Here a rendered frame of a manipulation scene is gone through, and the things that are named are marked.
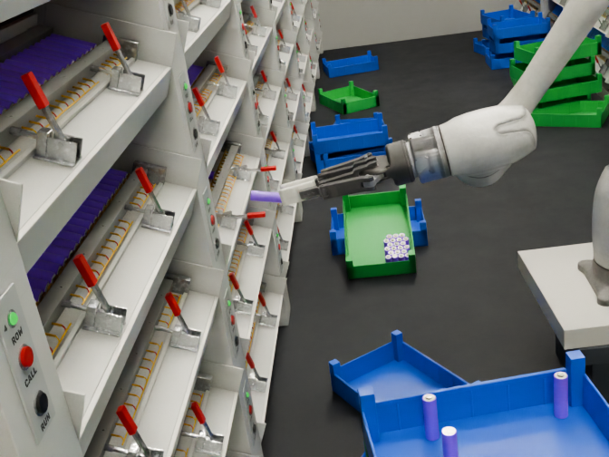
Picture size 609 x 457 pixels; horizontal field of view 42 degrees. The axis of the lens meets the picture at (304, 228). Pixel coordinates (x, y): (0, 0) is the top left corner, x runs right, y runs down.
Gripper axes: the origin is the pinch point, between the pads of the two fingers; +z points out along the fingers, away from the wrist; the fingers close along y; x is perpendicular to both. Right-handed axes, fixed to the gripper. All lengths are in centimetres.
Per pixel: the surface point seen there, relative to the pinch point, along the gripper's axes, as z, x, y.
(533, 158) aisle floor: -61, 70, -162
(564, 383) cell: -32, 19, 44
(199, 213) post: 13.7, -6.5, 16.1
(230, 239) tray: 16.8, 7.9, -5.6
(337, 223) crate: 11, 55, -113
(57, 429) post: 12, -14, 80
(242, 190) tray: 17.7, 7.4, -30.6
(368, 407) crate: -7.6, 14.8, 46.3
